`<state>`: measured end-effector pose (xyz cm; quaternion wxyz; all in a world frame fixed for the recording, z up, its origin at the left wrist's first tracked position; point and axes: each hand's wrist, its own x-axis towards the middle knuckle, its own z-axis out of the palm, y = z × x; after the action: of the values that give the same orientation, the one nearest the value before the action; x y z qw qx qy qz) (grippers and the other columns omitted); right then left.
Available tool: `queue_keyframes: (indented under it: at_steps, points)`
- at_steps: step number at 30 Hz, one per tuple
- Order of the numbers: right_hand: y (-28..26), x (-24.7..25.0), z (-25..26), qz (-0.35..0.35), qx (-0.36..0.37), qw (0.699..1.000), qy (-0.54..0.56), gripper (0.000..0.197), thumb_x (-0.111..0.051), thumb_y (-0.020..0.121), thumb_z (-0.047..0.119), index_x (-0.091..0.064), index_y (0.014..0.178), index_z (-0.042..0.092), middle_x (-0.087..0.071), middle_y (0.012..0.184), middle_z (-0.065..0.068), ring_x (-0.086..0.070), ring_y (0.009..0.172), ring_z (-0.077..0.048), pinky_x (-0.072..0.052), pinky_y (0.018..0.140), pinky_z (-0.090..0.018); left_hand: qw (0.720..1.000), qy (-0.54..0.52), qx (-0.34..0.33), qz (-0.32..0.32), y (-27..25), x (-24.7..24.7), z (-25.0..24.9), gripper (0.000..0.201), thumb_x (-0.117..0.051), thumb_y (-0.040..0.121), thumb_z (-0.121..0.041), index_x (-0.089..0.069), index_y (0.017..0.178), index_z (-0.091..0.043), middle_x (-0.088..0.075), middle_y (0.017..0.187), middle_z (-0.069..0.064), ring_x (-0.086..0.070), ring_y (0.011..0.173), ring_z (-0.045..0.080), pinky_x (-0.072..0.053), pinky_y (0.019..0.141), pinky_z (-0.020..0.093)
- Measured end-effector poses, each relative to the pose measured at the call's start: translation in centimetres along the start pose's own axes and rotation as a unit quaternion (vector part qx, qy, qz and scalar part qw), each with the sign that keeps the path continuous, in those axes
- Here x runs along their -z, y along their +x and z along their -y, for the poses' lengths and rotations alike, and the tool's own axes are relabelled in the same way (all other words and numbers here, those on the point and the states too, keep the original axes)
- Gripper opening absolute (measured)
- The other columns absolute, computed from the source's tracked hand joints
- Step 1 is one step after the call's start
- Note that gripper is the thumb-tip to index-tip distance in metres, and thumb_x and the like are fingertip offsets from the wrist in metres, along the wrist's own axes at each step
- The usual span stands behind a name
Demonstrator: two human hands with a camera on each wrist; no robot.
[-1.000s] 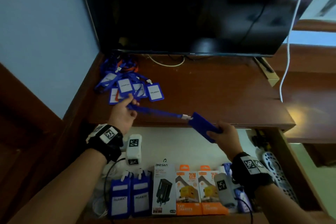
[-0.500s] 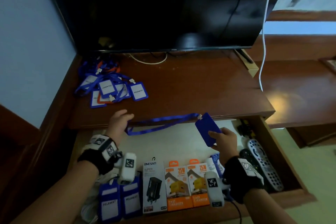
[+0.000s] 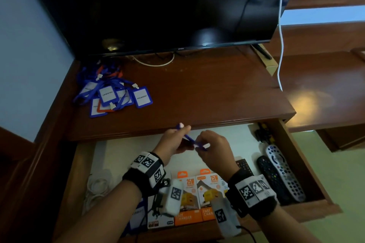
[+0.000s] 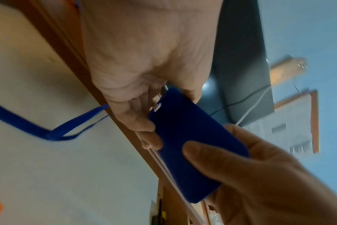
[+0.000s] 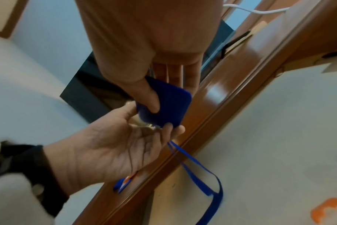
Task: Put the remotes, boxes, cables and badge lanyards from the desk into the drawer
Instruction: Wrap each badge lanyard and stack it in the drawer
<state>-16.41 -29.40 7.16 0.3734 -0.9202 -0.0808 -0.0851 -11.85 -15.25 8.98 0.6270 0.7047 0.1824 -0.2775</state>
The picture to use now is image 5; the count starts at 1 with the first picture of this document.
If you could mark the black television stand leg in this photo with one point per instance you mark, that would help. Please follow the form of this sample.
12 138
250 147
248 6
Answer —
235 41

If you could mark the black left wristband with markers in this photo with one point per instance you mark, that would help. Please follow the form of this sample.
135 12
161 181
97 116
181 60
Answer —
26 162

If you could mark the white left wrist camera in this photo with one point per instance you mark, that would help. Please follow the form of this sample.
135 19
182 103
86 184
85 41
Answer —
15 202

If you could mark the person's left hand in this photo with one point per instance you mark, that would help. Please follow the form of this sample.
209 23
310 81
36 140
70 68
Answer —
101 153

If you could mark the brown wooden wall trim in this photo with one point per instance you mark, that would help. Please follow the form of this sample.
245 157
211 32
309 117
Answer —
13 19

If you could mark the orange charger box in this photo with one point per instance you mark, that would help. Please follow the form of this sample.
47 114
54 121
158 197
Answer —
324 211

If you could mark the wooden drawer with white bottom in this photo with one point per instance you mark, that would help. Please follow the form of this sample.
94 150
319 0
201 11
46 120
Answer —
268 153

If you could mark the black television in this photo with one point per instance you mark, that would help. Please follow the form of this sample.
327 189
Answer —
85 94

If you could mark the blue badge holder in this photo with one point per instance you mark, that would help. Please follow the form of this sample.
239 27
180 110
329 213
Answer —
171 103

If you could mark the brown wooden side cabinet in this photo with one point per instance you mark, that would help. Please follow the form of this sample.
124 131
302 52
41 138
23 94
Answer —
254 19

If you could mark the person's right hand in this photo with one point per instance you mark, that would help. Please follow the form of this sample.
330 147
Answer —
146 33

